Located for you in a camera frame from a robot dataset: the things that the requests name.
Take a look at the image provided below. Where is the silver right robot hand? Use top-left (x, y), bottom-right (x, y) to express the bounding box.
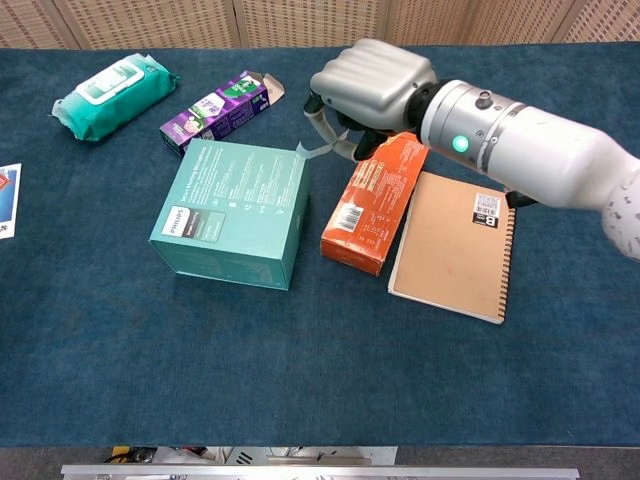
top-left (303, 38), bottom-right (439, 162)

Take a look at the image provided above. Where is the beige woven folding screen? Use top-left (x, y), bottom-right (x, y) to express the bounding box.
top-left (0, 0), bottom-right (640, 50)

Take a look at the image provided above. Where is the dark blue table cloth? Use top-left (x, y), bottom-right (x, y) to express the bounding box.
top-left (0, 41), bottom-right (640, 449)

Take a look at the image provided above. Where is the brown spiral notebook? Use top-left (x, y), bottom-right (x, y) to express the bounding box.
top-left (387, 170), bottom-right (518, 326)

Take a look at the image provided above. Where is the teal Philips box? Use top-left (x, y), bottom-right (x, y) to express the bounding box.
top-left (148, 138), bottom-right (311, 292)

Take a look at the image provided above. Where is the purple toothpaste box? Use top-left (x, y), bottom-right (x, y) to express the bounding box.
top-left (159, 70), bottom-right (287, 158)

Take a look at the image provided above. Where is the orange cardboard box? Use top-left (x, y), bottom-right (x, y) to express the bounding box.
top-left (320, 130), bottom-right (431, 278)

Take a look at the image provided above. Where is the blue white printed card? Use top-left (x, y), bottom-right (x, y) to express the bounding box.
top-left (0, 162), bottom-right (23, 241)

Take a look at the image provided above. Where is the aluminium rail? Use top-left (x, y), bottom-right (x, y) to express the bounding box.
top-left (60, 463), bottom-right (581, 480)

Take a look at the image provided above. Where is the green wet wipes pack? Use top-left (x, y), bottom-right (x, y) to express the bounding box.
top-left (52, 53), bottom-right (180, 142)

